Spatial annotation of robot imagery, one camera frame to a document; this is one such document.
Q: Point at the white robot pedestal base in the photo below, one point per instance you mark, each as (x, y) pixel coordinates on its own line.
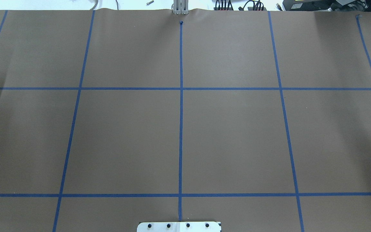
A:
(194, 226)

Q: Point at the aluminium frame post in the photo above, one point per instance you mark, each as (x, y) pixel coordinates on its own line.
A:
(180, 7)

